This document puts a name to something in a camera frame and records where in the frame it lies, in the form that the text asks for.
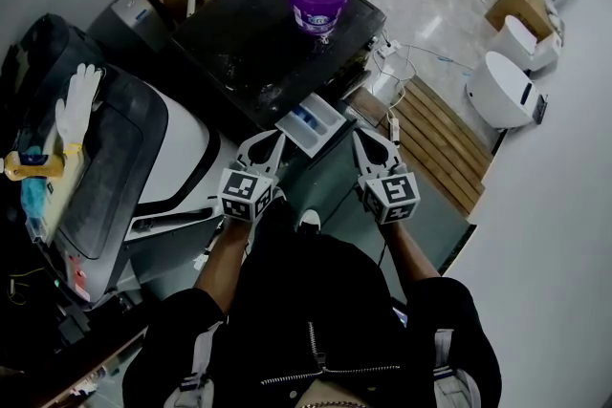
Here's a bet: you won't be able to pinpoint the wooden slat platform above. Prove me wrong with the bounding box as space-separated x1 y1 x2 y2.
345 75 494 219

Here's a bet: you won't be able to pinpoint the person's right forearm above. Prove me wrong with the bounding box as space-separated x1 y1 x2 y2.
377 219 442 303

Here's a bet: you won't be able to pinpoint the yellow bottle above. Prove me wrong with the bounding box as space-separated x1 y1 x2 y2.
0 150 66 183

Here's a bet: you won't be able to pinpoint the purple plastic bucket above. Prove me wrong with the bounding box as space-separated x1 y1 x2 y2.
287 0 351 37

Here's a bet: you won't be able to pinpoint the yellow cable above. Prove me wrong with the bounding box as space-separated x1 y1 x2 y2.
6 267 45 308

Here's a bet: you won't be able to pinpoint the grey green floor platform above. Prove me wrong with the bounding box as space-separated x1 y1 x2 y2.
114 122 480 303

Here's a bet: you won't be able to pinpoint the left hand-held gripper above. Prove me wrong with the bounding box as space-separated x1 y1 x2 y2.
217 129 288 224

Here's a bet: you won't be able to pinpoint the black washing machine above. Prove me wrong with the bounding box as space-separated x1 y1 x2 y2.
171 0 388 145

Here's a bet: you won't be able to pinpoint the white cable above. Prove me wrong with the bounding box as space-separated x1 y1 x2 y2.
377 28 475 112

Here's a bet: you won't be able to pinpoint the person's black jacket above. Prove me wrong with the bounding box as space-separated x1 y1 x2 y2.
120 273 504 408

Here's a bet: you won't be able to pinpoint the white round appliance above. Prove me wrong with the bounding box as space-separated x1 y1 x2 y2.
465 50 549 131

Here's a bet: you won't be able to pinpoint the blue cloth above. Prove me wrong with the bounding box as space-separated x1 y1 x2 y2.
19 144 50 219

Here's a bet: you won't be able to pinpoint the white power strip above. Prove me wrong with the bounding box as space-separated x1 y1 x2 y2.
385 106 404 147
372 39 404 59

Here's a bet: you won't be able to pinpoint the black rounded appliance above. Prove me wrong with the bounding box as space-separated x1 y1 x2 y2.
0 11 109 150

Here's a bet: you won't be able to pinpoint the silver appliance with blue label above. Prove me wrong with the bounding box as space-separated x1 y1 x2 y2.
86 0 180 55

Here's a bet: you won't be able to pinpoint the open cardboard box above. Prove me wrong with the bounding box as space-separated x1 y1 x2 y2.
483 0 561 46

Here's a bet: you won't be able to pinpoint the metal chain necklace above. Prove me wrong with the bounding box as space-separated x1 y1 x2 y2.
298 400 369 408

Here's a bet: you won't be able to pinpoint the white glove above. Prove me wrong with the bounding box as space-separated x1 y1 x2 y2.
54 62 103 155

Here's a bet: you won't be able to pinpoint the person's left forearm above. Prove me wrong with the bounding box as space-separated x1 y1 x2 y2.
192 217 260 317

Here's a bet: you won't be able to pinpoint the white and black top-load washer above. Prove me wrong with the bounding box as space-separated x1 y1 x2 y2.
26 61 224 312

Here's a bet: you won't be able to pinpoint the black and white sneaker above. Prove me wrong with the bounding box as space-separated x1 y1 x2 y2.
295 207 323 237
269 185 289 212

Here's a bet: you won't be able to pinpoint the grey harness strap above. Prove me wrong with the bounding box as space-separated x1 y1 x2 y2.
431 328 482 408
164 324 227 408

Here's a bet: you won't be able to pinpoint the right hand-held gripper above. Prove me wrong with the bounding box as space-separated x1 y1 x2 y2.
351 129 422 225

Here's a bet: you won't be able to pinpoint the blue cable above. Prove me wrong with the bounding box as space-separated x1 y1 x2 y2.
431 52 475 78

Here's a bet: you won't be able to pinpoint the white detergent drawer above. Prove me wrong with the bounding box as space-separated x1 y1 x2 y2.
273 91 348 160

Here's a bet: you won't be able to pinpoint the person's black trousers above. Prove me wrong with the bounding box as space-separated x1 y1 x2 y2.
224 204 399 350

